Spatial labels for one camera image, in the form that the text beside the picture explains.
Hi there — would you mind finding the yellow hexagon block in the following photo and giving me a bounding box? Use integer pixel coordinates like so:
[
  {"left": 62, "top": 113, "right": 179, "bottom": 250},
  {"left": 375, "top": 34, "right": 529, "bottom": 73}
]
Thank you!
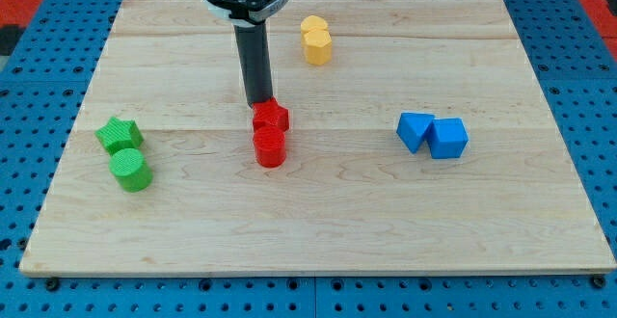
[{"left": 304, "top": 30, "right": 333, "bottom": 66}]

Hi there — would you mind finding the blue triangular block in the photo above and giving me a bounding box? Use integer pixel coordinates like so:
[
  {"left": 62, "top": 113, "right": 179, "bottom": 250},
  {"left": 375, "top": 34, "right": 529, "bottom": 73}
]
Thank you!
[{"left": 396, "top": 112, "right": 435, "bottom": 153}]

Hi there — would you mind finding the light wooden board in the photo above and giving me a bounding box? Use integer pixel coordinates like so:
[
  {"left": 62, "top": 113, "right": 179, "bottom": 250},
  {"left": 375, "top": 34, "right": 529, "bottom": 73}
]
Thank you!
[{"left": 20, "top": 0, "right": 616, "bottom": 278}]

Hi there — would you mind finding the red cylinder block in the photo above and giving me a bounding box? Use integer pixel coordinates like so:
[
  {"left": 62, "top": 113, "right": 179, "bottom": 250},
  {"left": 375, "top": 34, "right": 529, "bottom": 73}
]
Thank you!
[{"left": 253, "top": 125, "right": 286, "bottom": 168}]

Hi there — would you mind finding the green cylinder block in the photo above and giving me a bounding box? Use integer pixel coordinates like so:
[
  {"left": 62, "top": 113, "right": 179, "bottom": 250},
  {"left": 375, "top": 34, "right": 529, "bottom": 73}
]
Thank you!
[{"left": 109, "top": 148, "right": 153, "bottom": 193}]

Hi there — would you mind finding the red star block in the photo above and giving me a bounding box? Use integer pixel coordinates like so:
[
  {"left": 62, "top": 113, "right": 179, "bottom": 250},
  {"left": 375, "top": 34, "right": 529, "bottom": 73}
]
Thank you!
[{"left": 253, "top": 97, "right": 289, "bottom": 132}]

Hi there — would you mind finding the green star block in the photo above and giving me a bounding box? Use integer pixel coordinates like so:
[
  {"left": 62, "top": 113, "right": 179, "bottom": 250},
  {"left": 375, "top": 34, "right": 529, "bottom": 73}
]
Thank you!
[{"left": 94, "top": 117, "right": 144, "bottom": 155}]

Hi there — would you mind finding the blue cube block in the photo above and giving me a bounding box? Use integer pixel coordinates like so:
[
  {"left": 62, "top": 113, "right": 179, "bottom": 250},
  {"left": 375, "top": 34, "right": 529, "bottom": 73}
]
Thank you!
[{"left": 426, "top": 118, "right": 469, "bottom": 159}]

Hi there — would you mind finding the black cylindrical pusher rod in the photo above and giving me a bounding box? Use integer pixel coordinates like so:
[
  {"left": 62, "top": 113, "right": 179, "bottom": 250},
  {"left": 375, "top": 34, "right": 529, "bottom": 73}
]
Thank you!
[{"left": 234, "top": 22, "right": 274, "bottom": 107}]

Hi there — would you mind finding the yellow rear block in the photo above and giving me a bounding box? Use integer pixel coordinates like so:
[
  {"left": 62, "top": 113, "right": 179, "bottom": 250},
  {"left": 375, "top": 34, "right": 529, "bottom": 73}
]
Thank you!
[{"left": 300, "top": 15, "right": 329, "bottom": 35}]

